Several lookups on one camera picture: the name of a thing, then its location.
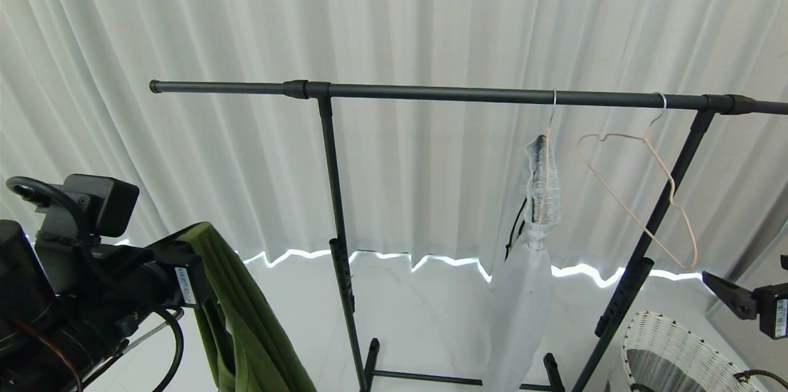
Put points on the pale grey shorts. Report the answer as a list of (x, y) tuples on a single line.
[(520, 306)]

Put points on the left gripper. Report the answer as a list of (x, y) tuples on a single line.
[(148, 281)]

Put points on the green garment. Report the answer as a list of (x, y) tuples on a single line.
[(246, 318)]

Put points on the pink clothes hanger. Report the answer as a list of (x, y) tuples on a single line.
[(546, 158), (659, 162)]

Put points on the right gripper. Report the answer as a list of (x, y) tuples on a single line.
[(772, 312)]

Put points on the black clothes rack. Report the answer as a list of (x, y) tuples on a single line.
[(431, 93)]

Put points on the white laundry basket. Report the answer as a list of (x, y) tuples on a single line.
[(665, 336)]

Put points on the white curtain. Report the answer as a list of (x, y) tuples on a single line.
[(184, 10)]

